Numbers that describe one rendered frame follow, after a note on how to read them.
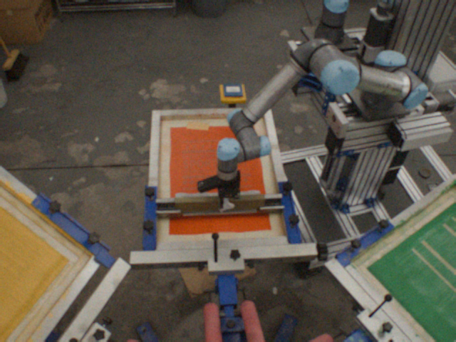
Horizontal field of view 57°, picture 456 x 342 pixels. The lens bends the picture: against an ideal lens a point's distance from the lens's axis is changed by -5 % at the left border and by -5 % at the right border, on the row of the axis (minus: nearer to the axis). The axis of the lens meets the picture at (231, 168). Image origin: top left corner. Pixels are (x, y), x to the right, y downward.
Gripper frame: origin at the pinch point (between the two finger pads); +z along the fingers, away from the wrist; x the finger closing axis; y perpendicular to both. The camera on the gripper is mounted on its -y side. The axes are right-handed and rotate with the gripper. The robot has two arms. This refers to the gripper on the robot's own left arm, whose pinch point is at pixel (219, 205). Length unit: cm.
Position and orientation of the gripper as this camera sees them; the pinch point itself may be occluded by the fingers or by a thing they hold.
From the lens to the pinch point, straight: 179.6
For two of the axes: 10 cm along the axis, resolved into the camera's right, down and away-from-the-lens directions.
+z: -0.5, 6.5, 7.5
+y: 10.0, -0.3, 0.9
